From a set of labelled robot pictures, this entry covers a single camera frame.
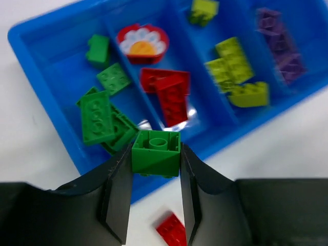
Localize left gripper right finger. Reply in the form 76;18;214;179
180;144;327;245

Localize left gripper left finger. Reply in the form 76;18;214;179
1;145;133;245

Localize red two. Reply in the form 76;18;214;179
152;211;187;246

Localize green small lego brick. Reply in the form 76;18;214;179
132;130;181;178

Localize green two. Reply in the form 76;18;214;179
76;87;115;146

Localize green lego plate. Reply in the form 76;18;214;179
101;104;139;155

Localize lime two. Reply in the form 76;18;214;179
215;37;255;84

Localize purple curved lego brick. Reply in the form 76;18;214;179
277;53;307;85

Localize red flower lego brick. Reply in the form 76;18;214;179
117;24;170;65

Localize lime sloped lego brick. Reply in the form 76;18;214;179
228;81;270;108

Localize small lime lego brick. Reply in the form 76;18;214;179
205;58;234;93

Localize purple butterfly lego brick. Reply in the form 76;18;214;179
265;32;296;56

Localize purple paw lego brick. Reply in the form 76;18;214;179
256;8;282;34

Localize blue plastic sorting bin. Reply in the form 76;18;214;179
7;0;328;206

